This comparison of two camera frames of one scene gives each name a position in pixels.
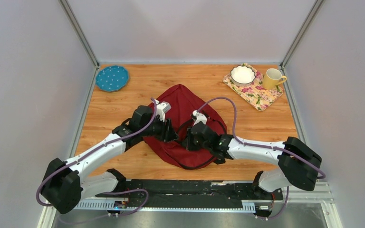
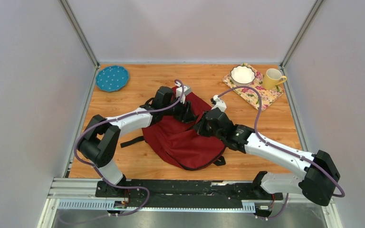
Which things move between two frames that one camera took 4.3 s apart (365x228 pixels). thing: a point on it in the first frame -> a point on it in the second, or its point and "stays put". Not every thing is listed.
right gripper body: (192, 144) -> (204, 129)
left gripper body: (164, 133) -> (179, 113)
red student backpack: (184, 101) stays put
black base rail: (194, 194) stays put
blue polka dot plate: (112, 78) stays put
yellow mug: (272, 78) stays put
